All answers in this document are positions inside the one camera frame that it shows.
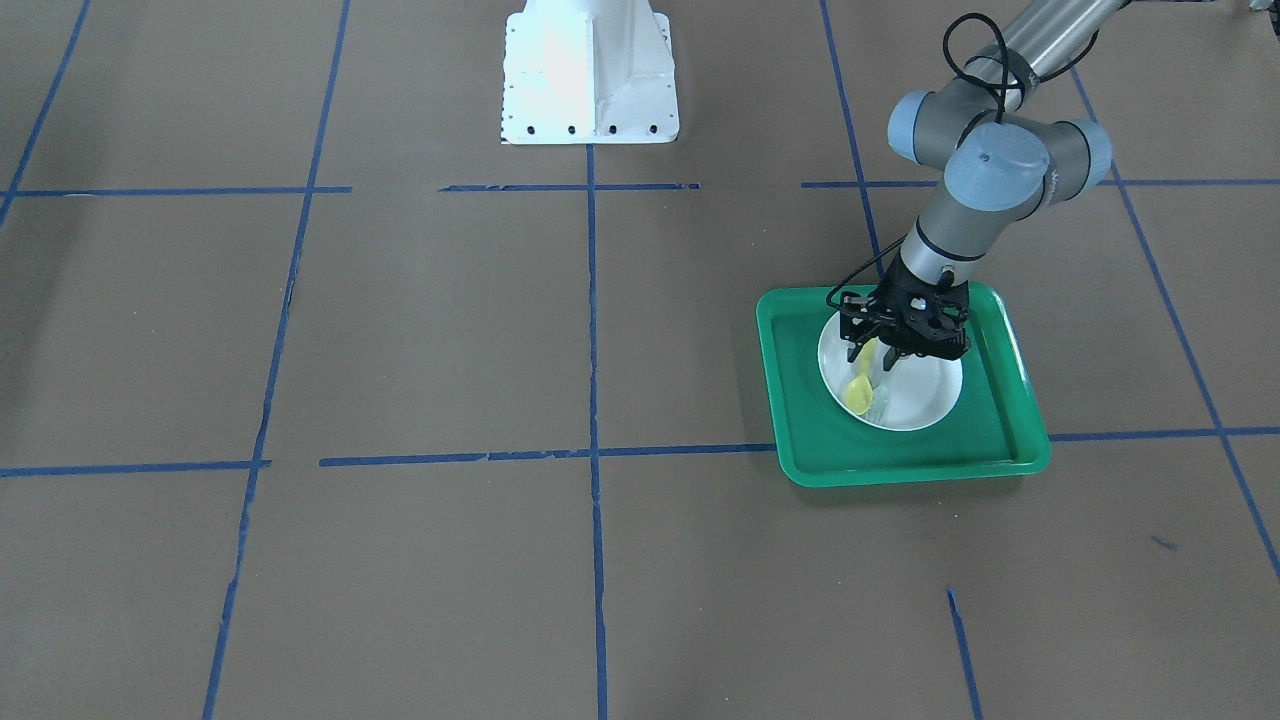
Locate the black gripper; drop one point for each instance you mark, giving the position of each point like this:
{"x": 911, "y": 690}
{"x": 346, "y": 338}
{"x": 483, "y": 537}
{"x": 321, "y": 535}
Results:
{"x": 866, "y": 322}

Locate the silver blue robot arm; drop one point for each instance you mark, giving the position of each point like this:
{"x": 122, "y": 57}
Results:
{"x": 997, "y": 168}

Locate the white round plate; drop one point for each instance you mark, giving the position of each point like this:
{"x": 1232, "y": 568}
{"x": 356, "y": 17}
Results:
{"x": 924, "y": 389}

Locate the green plastic tray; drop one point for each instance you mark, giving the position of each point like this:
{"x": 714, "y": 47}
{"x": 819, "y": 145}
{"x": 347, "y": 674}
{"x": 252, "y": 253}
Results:
{"x": 995, "y": 429}

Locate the pale green plastic fork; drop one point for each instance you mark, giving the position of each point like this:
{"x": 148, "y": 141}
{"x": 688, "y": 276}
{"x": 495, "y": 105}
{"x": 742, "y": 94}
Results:
{"x": 881, "y": 397}

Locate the yellow plastic spoon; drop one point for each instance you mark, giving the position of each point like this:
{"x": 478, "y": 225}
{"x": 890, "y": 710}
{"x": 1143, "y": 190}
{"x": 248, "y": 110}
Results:
{"x": 858, "y": 395}

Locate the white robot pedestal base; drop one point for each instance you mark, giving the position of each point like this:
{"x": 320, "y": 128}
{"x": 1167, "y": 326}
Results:
{"x": 579, "y": 72}

